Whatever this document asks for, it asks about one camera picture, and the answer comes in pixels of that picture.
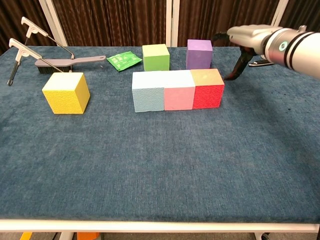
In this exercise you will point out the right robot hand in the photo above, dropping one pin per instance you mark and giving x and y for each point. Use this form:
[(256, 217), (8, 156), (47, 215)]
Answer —
[(247, 37)]

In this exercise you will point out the purple foam cube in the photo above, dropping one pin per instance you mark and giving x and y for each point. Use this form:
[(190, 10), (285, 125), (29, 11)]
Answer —
[(199, 55)]

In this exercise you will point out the red foam cube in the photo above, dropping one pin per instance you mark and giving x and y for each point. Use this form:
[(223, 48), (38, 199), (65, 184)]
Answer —
[(208, 96)]

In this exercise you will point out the pink foam cube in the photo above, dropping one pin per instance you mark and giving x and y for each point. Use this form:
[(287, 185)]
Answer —
[(178, 97)]

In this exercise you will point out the green foam cube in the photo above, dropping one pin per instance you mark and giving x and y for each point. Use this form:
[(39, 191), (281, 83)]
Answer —
[(155, 57)]

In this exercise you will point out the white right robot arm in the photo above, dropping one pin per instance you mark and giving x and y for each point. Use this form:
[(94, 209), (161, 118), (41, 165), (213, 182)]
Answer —
[(295, 50)]

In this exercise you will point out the dark brown curtain panel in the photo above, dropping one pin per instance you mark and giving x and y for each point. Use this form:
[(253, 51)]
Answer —
[(200, 20), (112, 22), (305, 12), (15, 15)]

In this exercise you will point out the light blue foam cube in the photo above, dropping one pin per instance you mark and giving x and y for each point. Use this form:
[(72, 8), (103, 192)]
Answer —
[(148, 97)]

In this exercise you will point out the green sachet packet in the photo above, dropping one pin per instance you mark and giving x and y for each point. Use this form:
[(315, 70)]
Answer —
[(123, 60)]

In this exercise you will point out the blue table cloth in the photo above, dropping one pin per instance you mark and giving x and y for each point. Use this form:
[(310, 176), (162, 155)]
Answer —
[(150, 162)]

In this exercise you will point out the yellow foam cube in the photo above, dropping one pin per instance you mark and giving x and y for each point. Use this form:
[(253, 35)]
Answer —
[(66, 97)]

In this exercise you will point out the grey brush black bristles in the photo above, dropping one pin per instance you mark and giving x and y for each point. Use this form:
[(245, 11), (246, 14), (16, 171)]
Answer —
[(57, 63)]

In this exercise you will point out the black caster wheel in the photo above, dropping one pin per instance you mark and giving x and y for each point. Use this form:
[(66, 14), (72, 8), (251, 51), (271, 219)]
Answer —
[(266, 236)]

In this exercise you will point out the orange plastic object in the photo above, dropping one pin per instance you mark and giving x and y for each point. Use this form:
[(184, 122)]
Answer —
[(88, 236)]

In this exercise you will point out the white partition post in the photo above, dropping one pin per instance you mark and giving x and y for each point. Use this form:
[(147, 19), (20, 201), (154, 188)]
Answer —
[(172, 22), (53, 22), (281, 12)]

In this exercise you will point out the white table frame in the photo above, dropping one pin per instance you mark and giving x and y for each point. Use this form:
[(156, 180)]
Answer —
[(160, 226)]

